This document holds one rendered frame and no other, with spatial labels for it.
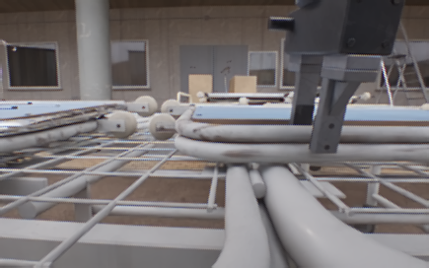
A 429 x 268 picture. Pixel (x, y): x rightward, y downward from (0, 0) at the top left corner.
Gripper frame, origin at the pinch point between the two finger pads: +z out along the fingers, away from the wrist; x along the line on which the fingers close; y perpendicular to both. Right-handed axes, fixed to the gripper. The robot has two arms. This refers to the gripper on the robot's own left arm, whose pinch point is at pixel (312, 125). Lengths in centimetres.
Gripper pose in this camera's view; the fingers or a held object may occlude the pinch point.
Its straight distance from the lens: 29.2
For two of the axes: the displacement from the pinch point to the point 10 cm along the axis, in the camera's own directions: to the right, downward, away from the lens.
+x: 0.5, 3.4, -9.4
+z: -0.2, 9.4, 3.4
